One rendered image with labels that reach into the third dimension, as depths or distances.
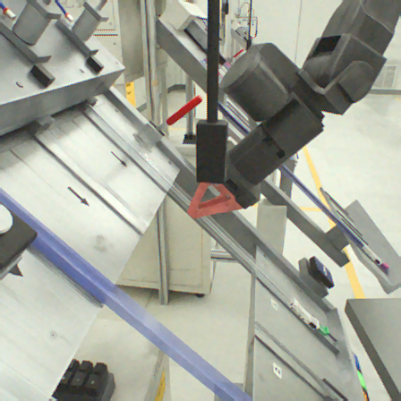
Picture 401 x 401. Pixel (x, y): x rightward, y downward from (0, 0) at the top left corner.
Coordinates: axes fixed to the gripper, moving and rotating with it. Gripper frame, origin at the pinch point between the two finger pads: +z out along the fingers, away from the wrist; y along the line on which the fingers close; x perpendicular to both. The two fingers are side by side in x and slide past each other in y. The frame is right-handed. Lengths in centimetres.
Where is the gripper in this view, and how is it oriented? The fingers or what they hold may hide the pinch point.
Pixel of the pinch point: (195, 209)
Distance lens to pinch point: 49.2
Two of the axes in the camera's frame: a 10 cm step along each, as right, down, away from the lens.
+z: -6.9, 6.0, 4.1
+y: -1.6, 4.3, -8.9
